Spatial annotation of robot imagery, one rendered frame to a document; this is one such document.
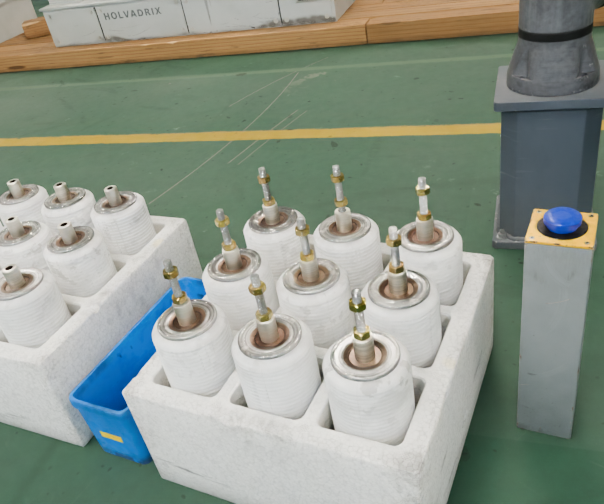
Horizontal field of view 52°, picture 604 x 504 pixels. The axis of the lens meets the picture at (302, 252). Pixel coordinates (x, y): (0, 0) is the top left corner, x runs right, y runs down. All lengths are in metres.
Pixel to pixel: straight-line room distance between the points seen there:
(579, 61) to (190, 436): 0.84
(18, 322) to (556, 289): 0.72
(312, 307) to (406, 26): 1.92
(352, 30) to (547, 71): 1.58
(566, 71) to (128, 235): 0.78
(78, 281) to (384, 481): 0.58
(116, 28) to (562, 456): 2.72
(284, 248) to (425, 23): 1.77
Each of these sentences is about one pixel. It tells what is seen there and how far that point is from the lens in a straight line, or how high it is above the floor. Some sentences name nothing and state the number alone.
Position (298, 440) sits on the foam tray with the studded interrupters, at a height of 0.18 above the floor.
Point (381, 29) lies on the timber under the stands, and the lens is 2.60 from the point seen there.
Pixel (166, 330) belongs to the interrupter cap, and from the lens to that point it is 0.77.
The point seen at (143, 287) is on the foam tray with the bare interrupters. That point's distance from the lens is 1.08.
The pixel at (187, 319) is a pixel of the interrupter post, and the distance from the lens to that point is 0.77.
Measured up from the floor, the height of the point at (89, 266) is 0.22.
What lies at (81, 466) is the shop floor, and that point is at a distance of 1.03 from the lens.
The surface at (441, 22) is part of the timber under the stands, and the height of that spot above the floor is 0.06.
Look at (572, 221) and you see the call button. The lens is 0.73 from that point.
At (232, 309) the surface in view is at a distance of 0.84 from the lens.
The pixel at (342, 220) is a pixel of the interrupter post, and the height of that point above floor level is 0.27.
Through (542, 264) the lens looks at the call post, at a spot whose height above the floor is 0.28.
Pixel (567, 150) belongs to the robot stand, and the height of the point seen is 0.20.
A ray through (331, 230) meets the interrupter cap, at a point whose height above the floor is 0.25.
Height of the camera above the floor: 0.72
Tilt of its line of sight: 33 degrees down
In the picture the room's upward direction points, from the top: 11 degrees counter-clockwise
